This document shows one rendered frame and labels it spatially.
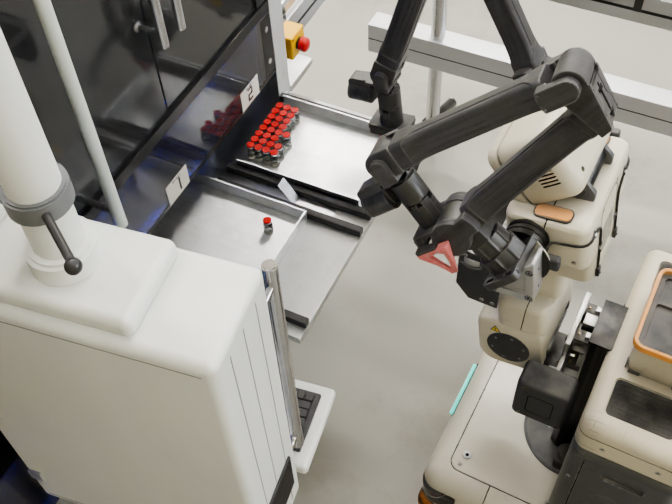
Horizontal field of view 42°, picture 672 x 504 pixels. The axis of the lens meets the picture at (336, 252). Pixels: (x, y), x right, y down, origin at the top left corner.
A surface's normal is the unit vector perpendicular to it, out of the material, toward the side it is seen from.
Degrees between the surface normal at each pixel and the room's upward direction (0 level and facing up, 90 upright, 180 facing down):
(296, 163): 0
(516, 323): 90
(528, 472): 0
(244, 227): 0
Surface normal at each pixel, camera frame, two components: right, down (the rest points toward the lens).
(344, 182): -0.04, -0.62
